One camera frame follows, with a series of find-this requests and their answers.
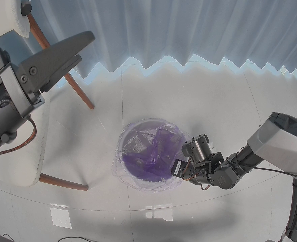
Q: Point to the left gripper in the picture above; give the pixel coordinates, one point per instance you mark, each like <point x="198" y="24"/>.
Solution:
<point x="19" y="99"/>

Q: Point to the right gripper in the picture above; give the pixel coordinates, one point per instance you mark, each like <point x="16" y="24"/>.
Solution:
<point x="183" y="171"/>

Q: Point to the purple plastic bag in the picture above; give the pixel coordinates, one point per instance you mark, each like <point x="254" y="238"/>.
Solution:
<point x="153" y="160"/>

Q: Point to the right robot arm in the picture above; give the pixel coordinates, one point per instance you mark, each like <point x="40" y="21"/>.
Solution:
<point x="272" y="142"/>

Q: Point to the white trash bin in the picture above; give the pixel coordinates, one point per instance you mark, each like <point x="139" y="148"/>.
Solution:
<point x="131" y="132"/>

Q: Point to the white cushioned wooden chair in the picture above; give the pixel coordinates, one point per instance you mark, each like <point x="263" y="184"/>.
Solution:
<point x="24" y="160"/>

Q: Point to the white curtain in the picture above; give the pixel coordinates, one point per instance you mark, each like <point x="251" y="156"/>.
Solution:
<point x="176" y="21"/>

